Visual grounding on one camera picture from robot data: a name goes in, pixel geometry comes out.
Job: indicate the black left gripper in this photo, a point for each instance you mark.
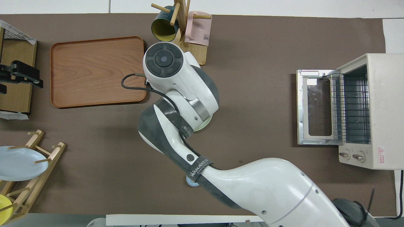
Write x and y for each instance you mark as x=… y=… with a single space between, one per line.
x=6 y=72

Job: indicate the pink mug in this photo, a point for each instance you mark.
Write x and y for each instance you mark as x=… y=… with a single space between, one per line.
x=197 y=31

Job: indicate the brown wooden tray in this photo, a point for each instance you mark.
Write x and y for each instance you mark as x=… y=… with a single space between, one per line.
x=94 y=72

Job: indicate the light blue plate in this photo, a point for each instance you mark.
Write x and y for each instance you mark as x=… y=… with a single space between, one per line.
x=19 y=164

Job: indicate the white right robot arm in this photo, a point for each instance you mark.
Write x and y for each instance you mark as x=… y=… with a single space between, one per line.
x=268 y=189

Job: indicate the oven control knob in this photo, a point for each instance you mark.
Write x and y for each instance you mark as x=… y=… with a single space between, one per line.
x=359 y=156
x=344 y=154

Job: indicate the yellow plate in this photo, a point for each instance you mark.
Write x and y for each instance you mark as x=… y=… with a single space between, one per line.
x=4 y=208

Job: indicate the small white cloth strip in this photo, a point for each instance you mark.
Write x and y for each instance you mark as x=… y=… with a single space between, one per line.
x=12 y=115

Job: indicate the wooden mug tree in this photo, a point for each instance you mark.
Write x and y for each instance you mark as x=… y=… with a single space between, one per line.
x=197 y=52

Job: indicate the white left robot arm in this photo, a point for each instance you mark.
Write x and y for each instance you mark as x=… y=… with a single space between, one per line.
x=96 y=223

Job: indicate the wooden plate rack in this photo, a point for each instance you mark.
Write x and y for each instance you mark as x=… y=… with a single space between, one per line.
x=47 y=157

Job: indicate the white toaster oven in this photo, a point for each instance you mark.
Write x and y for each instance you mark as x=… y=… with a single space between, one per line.
x=386 y=110

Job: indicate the brown table mat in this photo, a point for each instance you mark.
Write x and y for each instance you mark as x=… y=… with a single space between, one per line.
x=252 y=47

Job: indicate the dark blue mug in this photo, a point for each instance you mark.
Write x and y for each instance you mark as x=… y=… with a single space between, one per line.
x=162 y=26

